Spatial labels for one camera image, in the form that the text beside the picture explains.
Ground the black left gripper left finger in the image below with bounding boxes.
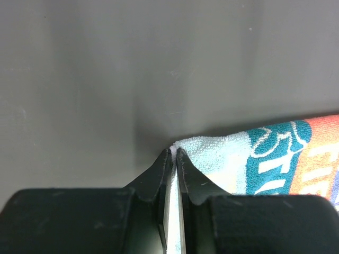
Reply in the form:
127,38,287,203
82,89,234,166
1,149,172,253

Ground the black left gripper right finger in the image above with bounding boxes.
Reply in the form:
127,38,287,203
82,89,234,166
176,149,338,253

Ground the rabbit print striped towel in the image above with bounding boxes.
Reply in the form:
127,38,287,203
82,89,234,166
166,114,339,254

